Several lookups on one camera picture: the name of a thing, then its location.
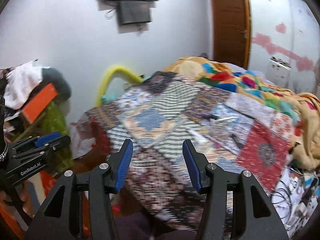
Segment green leaf-print fabric box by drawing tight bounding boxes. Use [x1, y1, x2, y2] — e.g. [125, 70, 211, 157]
[32, 100, 74, 168]

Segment wooden door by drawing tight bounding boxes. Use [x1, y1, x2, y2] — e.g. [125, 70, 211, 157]
[194, 0, 252, 69]

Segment tangled black cables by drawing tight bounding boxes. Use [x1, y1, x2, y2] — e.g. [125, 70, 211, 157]
[271, 166, 319, 220]

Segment grey cushion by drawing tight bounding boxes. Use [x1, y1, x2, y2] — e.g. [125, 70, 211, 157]
[41, 67, 72, 100]

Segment white cloth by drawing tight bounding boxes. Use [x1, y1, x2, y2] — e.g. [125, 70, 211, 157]
[4, 60, 50, 110]

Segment yellow foam tube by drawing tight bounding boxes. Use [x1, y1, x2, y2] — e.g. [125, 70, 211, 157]
[95, 65, 144, 107]

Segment patchwork printed blanket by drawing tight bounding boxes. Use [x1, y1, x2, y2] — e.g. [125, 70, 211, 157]
[85, 71, 300, 223]

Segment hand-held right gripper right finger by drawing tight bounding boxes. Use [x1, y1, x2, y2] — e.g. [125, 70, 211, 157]
[182, 139, 290, 240]

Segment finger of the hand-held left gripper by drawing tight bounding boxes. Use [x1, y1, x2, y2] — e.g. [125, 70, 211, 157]
[10, 131, 63, 153]
[12, 135, 72, 166]

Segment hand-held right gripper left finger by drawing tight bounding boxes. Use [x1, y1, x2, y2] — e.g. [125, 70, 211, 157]
[26, 139, 134, 240]

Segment orange box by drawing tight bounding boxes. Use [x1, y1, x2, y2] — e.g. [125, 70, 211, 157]
[20, 82, 59, 124]

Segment teal cloth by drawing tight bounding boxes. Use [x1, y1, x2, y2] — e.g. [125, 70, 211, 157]
[101, 92, 118, 103]

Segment multicoloured fleece blanket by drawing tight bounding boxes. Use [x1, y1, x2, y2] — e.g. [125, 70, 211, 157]
[162, 56, 320, 173]

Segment black box under television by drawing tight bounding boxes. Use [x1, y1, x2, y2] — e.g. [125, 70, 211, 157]
[116, 0, 153, 26]

